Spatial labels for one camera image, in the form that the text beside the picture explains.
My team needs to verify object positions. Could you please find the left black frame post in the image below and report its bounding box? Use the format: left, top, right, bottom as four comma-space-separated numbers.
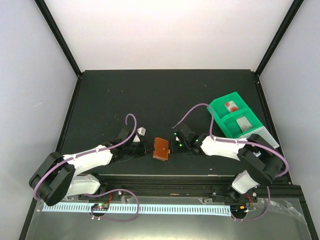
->
34, 0, 82, 77

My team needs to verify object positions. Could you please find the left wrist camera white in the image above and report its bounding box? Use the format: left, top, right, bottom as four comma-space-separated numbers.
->
133, 127, 146, 144

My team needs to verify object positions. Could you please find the right black frame post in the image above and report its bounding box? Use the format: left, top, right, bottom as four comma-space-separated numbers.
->
255, 0, 304, 77

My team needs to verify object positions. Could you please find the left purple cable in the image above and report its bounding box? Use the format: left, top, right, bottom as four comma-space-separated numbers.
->
33, 113, 137, 201

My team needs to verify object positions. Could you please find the circuit board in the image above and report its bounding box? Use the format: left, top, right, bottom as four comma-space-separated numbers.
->
91, 203, 110, 211
230, 205, 251, 214

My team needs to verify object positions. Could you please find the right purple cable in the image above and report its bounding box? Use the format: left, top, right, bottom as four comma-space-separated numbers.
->
172, 103, 290, 177

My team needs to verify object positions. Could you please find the left circuit board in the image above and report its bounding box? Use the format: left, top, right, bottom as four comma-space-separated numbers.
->
91, 203, 110, 211

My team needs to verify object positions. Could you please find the white slotted cable duct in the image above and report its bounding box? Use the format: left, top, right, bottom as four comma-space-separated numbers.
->
42, 202, 231, 217

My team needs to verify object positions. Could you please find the purple cable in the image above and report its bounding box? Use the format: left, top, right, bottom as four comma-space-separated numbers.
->
172, 103, 290, 177
33, 113, 137, 201

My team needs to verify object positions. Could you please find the brown leather card holder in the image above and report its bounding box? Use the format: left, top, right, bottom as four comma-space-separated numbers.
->
152, 137, 170, 161

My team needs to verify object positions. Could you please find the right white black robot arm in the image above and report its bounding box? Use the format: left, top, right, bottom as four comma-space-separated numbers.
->
171, 122, 284, 203

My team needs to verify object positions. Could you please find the clear plastic bin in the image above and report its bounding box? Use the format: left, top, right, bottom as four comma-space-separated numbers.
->
238, 126, 280, 149

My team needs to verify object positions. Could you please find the black aluminium rail base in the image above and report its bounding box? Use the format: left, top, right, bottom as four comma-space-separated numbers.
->
69, 175, 304, 204

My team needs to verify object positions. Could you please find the green plastic bin far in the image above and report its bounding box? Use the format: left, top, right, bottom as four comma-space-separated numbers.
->
209, 91, 249, 120

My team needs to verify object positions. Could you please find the right circuit board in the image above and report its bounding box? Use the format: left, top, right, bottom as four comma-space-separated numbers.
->
230, 205, 251, 214

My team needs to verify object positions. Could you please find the green plastic bin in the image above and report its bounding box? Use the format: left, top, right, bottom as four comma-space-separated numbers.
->
218, 107, 263, 139
209, 91, 249, 120

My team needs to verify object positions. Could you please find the green plastic bin middle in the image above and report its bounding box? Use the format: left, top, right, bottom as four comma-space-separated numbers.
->
218, 107, 263, 139

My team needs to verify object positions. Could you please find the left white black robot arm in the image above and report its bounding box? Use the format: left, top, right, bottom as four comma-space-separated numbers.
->
29, 126, 154, 206

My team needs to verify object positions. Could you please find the red white card in bin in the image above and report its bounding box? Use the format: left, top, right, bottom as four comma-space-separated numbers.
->
224, 100, 239, 113

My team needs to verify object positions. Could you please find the black frame post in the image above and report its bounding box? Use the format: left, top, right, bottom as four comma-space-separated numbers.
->
34, 0, 82, 77
255, 0, 304, 77

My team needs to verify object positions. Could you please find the white card in middle bin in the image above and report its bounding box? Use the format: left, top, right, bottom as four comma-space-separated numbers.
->
236, 116, 253, 133

